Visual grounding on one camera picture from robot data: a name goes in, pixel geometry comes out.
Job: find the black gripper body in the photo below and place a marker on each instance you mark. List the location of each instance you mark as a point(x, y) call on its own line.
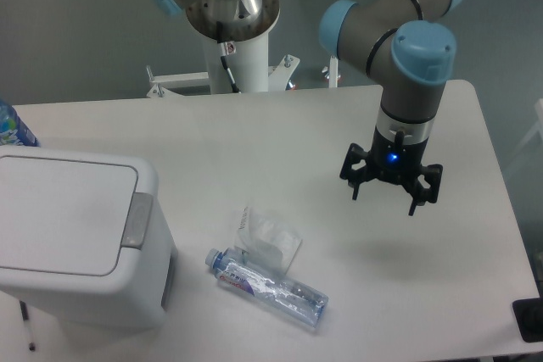
point(388, 163)

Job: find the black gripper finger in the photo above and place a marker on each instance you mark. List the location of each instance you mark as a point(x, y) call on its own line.
point(358, 167)
point(423, 185)

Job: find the white push-lid trash can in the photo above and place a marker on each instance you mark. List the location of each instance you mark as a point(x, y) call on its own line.
point(83, 236)

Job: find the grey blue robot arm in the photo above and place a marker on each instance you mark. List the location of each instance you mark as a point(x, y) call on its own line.
point(399, 44)

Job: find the clear plastic wrapper bag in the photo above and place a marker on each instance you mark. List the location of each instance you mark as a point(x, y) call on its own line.
point(266, 241)

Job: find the clear crushed plastic bottle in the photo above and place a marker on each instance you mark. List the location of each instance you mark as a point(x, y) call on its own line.
point(233, 270)

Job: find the black device at edge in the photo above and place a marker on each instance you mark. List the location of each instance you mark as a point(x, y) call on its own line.
point(528, 314)

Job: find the blue labelled bottle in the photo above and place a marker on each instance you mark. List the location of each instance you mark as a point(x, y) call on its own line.
point(14, 131)

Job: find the black pen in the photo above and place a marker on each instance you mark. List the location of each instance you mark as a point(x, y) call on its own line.
point(27, 325)

